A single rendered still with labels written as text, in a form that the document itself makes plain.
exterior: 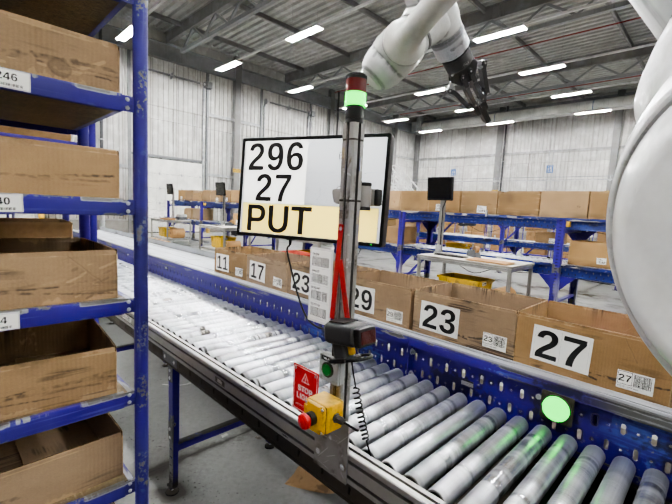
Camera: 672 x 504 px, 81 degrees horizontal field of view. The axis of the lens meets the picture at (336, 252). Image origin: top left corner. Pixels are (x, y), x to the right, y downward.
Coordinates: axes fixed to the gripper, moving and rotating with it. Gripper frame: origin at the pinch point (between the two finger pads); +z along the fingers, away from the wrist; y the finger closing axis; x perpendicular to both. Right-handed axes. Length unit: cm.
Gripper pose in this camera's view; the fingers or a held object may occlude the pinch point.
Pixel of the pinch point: (482, 112)
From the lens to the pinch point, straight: 131.2
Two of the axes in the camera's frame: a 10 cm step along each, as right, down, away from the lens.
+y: 7.8, -5.9, -2.1
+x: -2.2, -5.8, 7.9
